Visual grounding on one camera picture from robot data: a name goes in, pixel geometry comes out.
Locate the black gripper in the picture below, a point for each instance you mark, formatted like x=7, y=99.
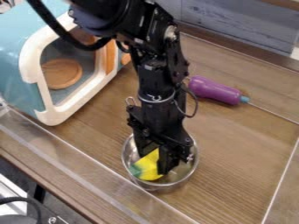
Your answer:
x=156, y=122

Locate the yellow toy banana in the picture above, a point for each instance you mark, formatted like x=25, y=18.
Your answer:
x=144, y=168

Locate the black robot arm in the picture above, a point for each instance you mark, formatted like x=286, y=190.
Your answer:
x=140, y=24

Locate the silver metal pot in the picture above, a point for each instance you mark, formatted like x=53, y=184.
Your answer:
x=176, y=177

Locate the clear acrylic barrier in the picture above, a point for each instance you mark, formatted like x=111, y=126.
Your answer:
x=93, y=190

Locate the purple toy eggplant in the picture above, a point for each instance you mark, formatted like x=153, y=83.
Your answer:
x=210, y=89

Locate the blue toy microwave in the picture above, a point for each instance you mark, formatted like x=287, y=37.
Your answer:
x=48, y=77

